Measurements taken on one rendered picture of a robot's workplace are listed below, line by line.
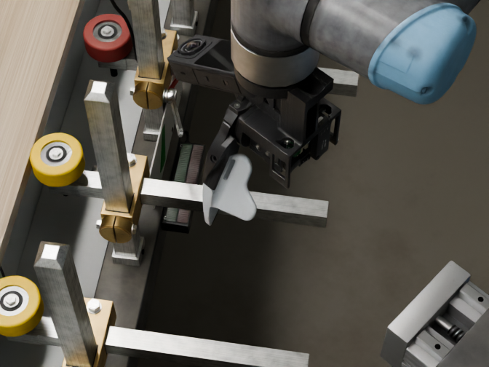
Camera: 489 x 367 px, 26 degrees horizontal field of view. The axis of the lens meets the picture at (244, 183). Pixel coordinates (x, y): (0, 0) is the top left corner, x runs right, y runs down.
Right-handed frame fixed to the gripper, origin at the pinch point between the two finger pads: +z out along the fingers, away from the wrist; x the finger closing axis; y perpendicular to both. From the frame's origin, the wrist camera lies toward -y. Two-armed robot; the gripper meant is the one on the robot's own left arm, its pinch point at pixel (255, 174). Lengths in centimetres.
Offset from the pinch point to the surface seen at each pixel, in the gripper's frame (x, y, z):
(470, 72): 130, -40, 132
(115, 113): 6.1, -30.8, 23.1
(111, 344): -11, -17, 48
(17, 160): -2, -47, 42
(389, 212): 80, -28, 132
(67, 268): -14.6, -16.5, 20.8
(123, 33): 26, -53, 41
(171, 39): 33, -49, 45
